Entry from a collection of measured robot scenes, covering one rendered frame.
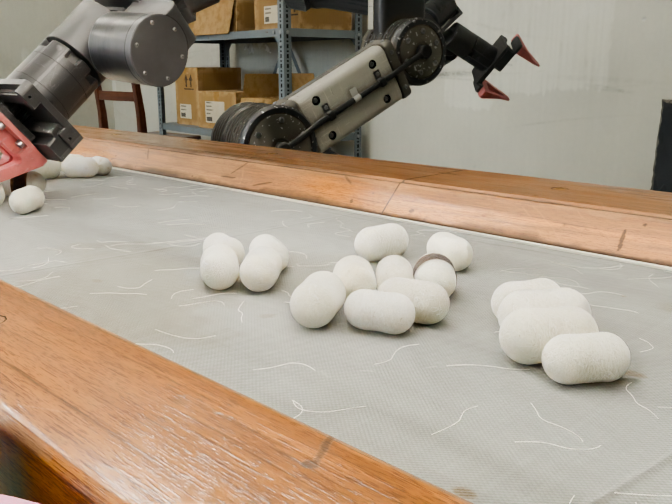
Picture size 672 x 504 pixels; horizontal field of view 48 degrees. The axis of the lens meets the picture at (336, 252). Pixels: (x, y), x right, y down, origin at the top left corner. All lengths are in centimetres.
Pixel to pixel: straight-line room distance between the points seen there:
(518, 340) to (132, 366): 14
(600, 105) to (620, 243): 220
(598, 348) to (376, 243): 18
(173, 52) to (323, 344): 39
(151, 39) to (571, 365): 45
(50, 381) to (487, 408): 14
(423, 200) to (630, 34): 210
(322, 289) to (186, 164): 47
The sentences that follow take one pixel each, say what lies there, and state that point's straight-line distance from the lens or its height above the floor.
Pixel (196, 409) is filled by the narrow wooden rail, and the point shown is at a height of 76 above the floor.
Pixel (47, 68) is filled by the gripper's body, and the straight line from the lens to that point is 67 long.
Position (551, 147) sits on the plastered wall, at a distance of 277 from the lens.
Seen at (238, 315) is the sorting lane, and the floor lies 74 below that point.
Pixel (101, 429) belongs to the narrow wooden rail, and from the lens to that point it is 19.
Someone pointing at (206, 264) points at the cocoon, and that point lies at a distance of 38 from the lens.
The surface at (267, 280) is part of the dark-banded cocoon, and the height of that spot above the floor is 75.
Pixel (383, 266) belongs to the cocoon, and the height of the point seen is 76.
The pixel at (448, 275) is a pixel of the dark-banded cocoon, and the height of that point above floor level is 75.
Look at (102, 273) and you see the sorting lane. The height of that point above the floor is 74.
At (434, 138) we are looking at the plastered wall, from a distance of 311.
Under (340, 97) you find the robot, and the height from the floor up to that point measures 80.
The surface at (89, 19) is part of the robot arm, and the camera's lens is 69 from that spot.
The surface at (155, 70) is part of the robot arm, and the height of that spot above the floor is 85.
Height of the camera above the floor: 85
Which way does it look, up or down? 14 degrees down
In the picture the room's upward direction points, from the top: straight up
